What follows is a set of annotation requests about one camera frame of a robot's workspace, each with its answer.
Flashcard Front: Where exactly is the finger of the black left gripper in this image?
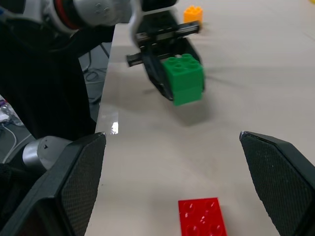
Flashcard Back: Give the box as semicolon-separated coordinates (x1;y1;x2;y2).
142;52;175;102
173;36;204;65

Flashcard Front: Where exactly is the black and silver robot body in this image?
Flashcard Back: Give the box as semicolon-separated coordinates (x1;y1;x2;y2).
0;0;116;222

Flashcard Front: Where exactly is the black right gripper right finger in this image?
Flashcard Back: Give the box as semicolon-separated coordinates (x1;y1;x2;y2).
239;131;315;236

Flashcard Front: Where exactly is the clear plastic bag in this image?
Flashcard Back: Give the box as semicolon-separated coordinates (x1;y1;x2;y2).
0;95;23;127

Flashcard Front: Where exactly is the black floor cable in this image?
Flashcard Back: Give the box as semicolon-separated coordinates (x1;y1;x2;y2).
82;43;110;104

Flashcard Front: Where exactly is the orange toy brick cube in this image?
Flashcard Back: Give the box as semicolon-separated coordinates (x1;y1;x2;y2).
183;5;204;25

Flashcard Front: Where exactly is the green toy brick cube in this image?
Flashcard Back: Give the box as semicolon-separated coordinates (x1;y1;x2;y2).
162;53;206;107

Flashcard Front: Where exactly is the white floor cable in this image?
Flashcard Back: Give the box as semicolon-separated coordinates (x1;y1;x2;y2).
0;122;18;162

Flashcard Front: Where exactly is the red flat toy brick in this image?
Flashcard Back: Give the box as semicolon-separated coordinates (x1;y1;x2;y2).
178;197;228;236

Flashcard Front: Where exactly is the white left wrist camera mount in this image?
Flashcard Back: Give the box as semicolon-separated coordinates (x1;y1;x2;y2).
127;0;144;49

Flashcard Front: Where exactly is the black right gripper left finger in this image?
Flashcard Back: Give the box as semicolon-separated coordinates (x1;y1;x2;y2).
0;132;107;236

